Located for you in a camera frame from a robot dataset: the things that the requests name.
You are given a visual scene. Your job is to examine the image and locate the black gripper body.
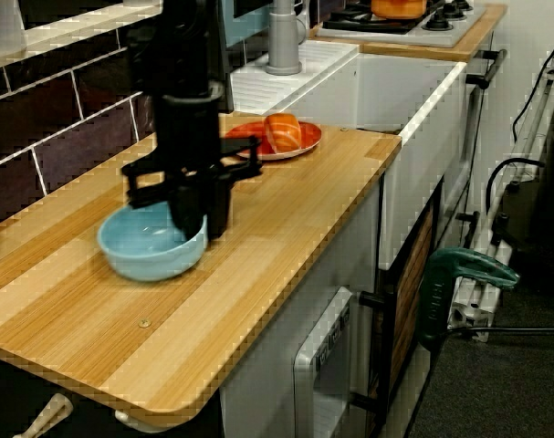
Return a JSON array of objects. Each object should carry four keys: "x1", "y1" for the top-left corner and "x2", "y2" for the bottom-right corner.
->
[{"x1": 120, "y1": 93, "x2": 264, "y2": 210}]

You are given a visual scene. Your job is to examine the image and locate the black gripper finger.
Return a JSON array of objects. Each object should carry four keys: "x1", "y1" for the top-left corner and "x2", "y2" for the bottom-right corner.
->
[
  {"x1": 169, "y1": 184, "x2": 204, "y2": 241},
  {"x1": 206, "y1": 178, "x2": 234, "y2": 241}
]

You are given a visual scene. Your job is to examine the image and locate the light blue bowl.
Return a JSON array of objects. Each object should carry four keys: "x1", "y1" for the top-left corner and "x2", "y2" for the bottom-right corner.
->
[{"x1": 97, "y1": 200, "x2": 210, "y2": 283}]

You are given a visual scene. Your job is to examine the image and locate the salmon sushi toy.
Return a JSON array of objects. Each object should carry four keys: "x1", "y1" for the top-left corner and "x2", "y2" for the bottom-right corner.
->
[{"x1": 263, "y1": 112, "x2": 303, "y2": 154}]

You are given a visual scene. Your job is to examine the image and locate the red plate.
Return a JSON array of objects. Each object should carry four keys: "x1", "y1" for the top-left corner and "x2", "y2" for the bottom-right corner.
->
[{"x1": 225, "y1": 120, "x2": 323, "y2": 162}]

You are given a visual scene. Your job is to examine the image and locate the grey toy faucet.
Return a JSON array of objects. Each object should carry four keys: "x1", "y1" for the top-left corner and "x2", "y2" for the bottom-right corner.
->
[{"x1": 263, "y1": 0, "x2": 309, "y2": 77}]

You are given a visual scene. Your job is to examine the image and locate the white toy kitchen cabinet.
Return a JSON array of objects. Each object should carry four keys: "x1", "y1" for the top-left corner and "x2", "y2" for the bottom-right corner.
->
[{"x1": 219, "y1": 175, "x2": 386, "y2": 438}]

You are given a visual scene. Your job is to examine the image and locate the white dishwasher door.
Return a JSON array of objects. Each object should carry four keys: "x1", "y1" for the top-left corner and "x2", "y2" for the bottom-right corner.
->
[{"x1": 292, "y1": 286, "x2": 354, "y2": 438}]

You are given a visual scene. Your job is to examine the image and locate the black burner grate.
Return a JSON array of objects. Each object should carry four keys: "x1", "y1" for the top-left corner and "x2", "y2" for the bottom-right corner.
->
[{"x1": 322, "y1": 0, "x2": 446, "y2": 34}]

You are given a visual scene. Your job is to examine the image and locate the white toy sink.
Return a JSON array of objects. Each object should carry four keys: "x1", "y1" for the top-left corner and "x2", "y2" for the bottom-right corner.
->
[{"x1": 230, "y1": 38, "x2": 468, "y2": 271}]

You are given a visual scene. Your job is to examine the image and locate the white hook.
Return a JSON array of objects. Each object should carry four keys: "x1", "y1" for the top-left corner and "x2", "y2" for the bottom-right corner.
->
[{"x1": 114, "y1": 409, "x2": 168, "y2": 434}]

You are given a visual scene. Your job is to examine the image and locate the white container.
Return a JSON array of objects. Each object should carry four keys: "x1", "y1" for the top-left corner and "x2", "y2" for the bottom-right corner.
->
[{"x1": 0, "y1": 0, "x2": 27, "y2": 58}]

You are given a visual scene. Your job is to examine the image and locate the white oven front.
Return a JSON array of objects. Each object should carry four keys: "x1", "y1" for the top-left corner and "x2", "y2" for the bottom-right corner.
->
[{"x1": 440, "y1": 31, "x2": 499, "y2": 247}]

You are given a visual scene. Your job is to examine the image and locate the orange pot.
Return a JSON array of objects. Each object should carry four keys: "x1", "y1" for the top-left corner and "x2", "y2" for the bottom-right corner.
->
[{"x1": 370, "y1": 0, "x2": 429, "y2": 20}]

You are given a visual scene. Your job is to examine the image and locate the grey stove top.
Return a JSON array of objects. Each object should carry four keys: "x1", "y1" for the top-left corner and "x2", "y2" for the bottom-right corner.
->
[{"x1": 315, "y1": 0, "x2": 488, "y2": 48}]

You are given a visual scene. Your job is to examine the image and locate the black stove knob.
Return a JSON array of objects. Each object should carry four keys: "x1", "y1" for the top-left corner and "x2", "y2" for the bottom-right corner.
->
[
  {"x1": 421, "y1": 9, "x2": 455, "y2": 32},
  {"x1": 442, "y1": 0, "x2": 470, "y2": 19}
]

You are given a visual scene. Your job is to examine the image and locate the wooden crate with black frame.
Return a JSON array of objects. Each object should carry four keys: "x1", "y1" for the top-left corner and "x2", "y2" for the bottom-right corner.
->
[{"x1": 366, "y1": 175, "x2": 445, "y2": 438}]

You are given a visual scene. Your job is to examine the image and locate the cream wooden handle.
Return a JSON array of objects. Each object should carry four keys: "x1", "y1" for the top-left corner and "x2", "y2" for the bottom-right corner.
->
[{"x1": 14, "y1": 392, "x2": 73, "y2": 438}]

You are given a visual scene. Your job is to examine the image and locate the thick black cable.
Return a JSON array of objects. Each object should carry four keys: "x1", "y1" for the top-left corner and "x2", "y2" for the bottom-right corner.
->
[{"x1": 486, "y1": 158, "x2": 547, "y2": 220}]

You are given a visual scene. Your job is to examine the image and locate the thin black cable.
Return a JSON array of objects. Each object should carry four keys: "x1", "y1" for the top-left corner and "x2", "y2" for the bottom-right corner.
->
[{"x1": 512, "y1": 26, "x2": 554, "y2": 142}]

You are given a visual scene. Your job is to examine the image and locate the black oven bar handle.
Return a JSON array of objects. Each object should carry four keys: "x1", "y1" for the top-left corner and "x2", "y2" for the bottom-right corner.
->
[{"x1": 465, "y1": 47, "x2": 508, "y2": 90}]

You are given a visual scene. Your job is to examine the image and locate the silver aluminium frame rail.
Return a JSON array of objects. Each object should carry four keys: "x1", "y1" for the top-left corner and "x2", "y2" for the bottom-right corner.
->
[{"x1": 447, "y1": 58, "x2": 554, "y2": 343}]

